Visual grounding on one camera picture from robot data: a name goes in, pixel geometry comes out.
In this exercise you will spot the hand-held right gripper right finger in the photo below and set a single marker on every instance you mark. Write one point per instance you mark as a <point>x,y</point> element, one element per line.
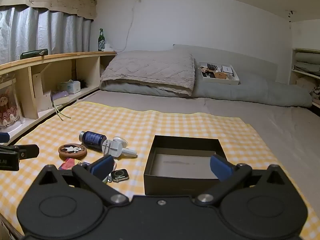
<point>220,168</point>

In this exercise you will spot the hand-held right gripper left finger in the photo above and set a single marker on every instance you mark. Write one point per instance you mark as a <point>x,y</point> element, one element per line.
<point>101,167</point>

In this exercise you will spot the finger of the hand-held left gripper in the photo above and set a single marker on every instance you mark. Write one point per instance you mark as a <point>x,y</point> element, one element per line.
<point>3,137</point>
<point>27,151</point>

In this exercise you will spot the white orange scissors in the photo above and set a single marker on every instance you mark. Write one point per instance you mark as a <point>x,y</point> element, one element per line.
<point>115,163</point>

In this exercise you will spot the grey smartwatch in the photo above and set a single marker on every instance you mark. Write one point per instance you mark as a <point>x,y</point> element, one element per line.
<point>119,175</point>

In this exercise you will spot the white watch repair tool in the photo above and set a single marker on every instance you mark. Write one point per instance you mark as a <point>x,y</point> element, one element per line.
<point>113,150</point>

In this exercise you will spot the dark blue pill bottle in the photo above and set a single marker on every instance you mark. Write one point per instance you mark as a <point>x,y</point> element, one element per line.
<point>92,140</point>

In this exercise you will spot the white suction cup hook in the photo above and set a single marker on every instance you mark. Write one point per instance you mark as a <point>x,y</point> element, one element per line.
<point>120,140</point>

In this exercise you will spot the colourful card box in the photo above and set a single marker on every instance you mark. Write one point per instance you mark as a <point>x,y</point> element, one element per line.
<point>68,163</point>

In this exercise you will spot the black cardboard box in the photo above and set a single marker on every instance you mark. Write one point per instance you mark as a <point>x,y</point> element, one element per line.
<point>185,165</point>

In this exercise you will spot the lion print bag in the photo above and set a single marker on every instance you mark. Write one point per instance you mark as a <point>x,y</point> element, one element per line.
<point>8,105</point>

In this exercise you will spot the yellow checked mat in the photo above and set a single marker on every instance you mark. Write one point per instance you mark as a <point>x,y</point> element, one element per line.
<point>125,120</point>

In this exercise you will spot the grey bed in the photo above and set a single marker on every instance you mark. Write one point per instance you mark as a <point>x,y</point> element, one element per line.
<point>250,112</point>

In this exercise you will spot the purple packet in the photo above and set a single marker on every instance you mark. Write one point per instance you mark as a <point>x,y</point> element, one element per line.
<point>60,95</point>

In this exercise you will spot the white tissue box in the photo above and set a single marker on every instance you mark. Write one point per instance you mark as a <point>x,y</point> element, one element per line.
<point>70,86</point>

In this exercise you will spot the white tray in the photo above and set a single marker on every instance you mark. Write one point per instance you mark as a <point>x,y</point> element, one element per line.
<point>225,80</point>

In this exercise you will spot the dark green case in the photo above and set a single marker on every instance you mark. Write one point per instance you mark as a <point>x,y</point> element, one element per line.
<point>33,53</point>

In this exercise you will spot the grey folded quilt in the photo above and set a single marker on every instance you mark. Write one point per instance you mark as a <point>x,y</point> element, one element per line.
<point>262,90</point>

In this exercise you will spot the round brown item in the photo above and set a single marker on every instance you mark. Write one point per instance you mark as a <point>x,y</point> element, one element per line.
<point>220,75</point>

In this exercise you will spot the small white box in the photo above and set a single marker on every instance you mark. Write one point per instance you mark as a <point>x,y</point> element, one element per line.
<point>227,69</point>

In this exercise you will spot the wooden shelf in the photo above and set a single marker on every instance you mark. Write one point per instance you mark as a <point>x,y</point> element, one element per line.
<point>62,56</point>

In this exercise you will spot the black hair claw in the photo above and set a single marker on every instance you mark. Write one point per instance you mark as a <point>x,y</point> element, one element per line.
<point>212,67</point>

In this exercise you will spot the beige textured pillow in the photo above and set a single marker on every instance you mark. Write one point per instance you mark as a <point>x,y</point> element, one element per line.
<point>150,67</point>

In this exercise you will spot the grey curtain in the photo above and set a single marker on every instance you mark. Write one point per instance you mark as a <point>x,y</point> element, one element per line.
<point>45,32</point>

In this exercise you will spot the green glass bottle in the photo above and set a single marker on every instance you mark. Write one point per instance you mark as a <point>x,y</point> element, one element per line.
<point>101,41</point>

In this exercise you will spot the white shelf unit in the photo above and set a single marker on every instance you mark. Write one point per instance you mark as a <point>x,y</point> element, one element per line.
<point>306,75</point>

